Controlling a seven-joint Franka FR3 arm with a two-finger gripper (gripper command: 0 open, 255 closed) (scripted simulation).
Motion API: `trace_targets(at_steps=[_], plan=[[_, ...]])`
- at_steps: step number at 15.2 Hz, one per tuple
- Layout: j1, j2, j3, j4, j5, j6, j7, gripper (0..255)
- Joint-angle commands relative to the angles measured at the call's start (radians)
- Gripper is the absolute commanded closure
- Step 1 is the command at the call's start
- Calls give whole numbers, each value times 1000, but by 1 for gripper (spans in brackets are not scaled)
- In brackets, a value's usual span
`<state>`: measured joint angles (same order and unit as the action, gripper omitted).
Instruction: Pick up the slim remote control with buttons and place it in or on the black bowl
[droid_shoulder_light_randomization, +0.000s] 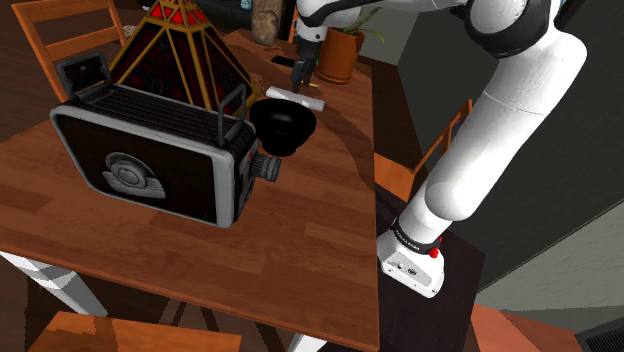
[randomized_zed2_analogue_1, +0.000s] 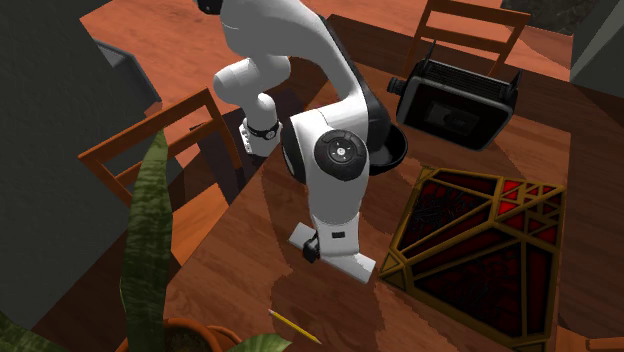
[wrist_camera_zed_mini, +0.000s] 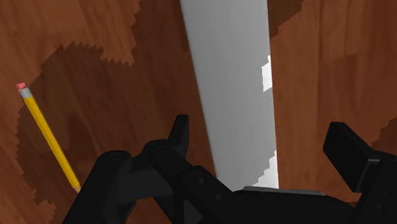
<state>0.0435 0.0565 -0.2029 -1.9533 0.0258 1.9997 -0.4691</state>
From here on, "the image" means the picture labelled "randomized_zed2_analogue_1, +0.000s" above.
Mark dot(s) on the grey cabinet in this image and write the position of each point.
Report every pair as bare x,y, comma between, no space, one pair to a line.
128,66

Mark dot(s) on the black bowl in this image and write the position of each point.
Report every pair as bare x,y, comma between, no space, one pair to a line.
392,148

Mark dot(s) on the gold and red geometric box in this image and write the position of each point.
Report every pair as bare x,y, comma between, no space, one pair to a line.
480,244

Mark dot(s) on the black boxy appliance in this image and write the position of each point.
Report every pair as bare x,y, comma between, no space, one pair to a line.
453,114

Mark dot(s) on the wooden chair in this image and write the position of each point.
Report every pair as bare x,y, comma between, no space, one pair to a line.
146,128
465,36

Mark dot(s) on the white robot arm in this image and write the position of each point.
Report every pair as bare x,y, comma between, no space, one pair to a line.
336,204

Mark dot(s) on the green plant in terracotta pot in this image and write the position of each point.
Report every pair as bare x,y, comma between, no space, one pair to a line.
146,234

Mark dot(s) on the dark robot stand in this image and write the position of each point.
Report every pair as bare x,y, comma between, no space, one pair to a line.
220,151

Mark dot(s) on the wooden table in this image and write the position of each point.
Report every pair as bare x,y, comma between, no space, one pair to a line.
234,273

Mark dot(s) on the yellow pencil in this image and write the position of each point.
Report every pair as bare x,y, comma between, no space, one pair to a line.
295,326

